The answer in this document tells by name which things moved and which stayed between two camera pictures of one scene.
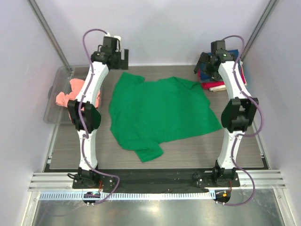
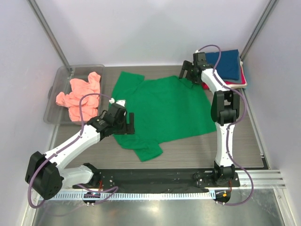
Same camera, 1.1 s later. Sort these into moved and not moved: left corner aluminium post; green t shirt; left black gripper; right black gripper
Moved: left black gripper; right black gripper
Not moved: left corner aluminium post; green t shirt
